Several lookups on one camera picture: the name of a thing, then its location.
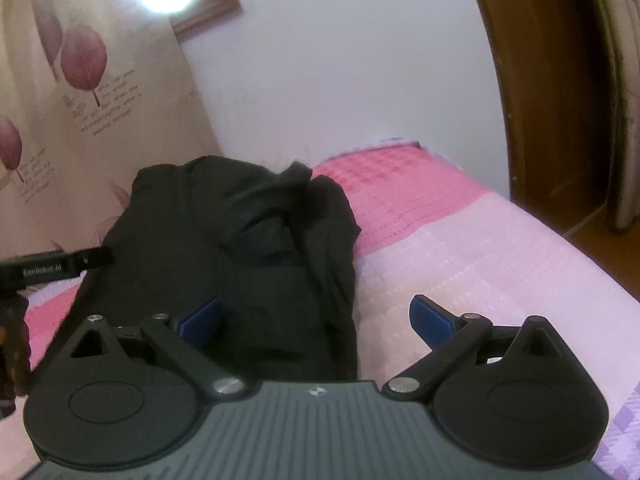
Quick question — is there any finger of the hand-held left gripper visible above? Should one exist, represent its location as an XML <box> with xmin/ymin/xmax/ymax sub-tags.
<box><xmin>77</xmin><ymin>246</ymin><xmax>114</xmax><ymax>272</ymax></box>

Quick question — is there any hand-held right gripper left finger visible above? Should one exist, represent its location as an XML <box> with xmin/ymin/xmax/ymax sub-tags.
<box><xmin>63</xmin><ymin>294</ymin><xmax>262</xmax><ymax>403</ymax></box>

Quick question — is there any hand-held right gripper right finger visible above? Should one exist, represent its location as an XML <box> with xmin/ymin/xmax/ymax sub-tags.
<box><xmin>380</xmin><ymin>294</ymin><xmax>568</xmax><ymax>403</ymax></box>

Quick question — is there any black padded jacket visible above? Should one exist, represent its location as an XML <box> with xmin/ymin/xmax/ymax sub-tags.
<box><xmin>75</xmin><ymin>156</ymin><xmax>363</xmax><ymax>382</ymax></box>

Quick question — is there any person's left hand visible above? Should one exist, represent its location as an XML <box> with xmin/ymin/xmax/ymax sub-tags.
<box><xmin>0</xmin><ymin>294</ymin><xmax>33</xmax><ymax>403</ymax></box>

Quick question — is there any pink checkered bedsheet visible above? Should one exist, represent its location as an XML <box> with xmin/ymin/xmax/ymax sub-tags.
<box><xmin>0</xmin><ymin>140</ymin><xmax>640</xmax><ymax>480</ymax></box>

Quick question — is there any brown wooden door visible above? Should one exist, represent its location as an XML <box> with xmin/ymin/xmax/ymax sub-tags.
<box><xmin>460</xmin><ymin>0</ymin><xmax>623</xmax><ymax>237</ymax></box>

